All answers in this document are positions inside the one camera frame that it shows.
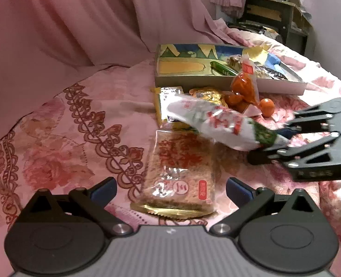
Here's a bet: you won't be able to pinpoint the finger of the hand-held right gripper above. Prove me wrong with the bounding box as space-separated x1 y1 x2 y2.
248 131 341 169
283 97 341 135

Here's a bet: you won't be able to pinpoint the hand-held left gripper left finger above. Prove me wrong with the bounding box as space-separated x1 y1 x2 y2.
26 177 134 235

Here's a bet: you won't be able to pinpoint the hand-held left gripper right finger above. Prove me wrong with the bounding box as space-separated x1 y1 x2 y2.
210 177 318 235

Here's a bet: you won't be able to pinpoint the small tangerine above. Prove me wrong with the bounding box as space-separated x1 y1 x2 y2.
258 98 275 118

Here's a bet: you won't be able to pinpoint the dark dried snack packet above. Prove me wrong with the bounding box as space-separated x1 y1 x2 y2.
258 66 288 80

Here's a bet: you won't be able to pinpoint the rice cracker packet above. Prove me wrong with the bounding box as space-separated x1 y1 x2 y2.
130 130 217 219

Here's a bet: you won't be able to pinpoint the white green snack packet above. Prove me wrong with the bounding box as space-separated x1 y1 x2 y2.
166 92 290 151

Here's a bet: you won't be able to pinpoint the orange sausage packet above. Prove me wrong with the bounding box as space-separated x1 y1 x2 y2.
224 58 260 113

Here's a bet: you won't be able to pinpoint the clear nut packet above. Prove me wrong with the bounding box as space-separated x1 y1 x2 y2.
227 55 272 78

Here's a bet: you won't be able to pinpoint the gold foil snack packet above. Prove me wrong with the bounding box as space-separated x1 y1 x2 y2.
189 87 229 110

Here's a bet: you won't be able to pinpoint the green stick packet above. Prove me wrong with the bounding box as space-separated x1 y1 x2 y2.
209 60 239 76

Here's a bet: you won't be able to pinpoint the yellow snack packet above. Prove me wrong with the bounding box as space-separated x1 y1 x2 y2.
152 86 194 130

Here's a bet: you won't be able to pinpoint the printed cardboard box tray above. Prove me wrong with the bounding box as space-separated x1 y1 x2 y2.
155 43 308 96

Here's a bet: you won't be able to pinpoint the pink floral bedsheet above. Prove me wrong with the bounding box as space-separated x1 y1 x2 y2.
0 19 341 277

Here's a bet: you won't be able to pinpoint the wooden desk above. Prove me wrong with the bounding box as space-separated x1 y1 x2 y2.
240 0 314 54

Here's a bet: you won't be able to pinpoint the large pink curtain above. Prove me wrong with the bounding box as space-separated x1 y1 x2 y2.
0 0 226 70

